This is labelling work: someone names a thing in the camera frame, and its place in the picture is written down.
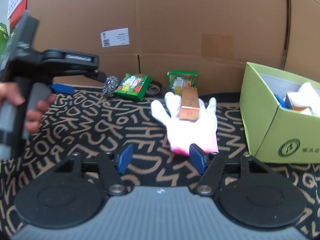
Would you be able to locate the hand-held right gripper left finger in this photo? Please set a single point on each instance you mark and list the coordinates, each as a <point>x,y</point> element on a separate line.
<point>125,157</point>

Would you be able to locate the green shoe box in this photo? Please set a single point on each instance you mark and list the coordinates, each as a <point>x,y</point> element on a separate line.
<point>265,125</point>

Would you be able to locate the orange and white box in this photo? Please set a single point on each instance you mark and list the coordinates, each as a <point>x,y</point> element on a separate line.
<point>297,105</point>

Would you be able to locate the green printed box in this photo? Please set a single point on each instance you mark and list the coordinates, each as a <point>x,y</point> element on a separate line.
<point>180,80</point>
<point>132,87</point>

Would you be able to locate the large cardboard box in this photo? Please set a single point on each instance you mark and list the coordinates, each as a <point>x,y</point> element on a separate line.
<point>175,17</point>

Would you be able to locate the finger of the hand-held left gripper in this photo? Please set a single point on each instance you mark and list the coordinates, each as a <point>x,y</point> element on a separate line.
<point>75,58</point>
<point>62,89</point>

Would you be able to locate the black tape roll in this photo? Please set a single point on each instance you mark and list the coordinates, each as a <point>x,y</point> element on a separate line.
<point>155,88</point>

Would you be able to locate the steel wool scrubber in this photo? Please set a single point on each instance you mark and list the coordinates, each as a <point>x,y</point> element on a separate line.
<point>111,87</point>

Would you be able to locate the copper coloured box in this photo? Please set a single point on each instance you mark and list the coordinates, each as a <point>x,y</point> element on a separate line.
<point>190,102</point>

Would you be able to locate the white shipping label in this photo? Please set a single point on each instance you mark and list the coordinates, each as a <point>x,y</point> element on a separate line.
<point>115,37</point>

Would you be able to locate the blue plastic item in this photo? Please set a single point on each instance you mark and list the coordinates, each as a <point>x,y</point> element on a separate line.
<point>281,101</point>

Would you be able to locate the red and white wall calendar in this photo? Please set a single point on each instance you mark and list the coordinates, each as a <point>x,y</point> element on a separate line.
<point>17,2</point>

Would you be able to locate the black mat with tan letters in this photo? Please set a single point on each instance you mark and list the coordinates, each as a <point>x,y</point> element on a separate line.
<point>100,130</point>

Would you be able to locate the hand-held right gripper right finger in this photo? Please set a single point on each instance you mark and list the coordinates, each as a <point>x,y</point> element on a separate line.
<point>197,157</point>

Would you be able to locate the person's left hand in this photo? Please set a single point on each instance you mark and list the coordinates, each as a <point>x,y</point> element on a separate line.
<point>10,92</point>

